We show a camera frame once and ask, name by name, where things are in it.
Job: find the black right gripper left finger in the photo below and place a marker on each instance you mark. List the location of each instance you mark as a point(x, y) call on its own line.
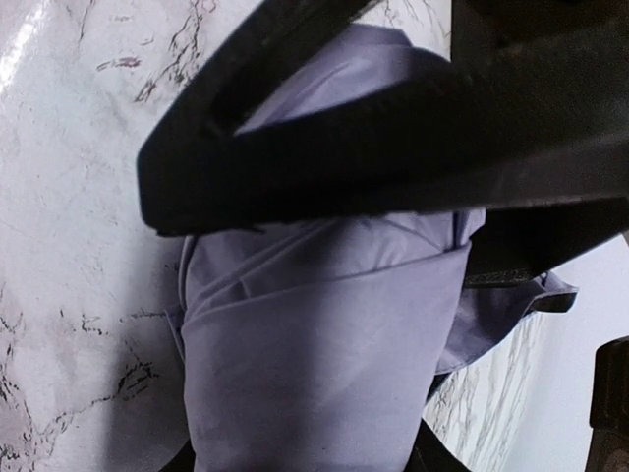
point(183, 461)

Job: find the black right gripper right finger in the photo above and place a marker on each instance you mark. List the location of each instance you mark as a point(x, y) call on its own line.
point(429, 454)

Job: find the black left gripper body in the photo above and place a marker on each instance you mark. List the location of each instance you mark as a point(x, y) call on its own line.
point(537, 134)

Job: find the lilac folding umbrella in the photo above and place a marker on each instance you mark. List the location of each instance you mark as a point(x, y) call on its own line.
point(312, 346)

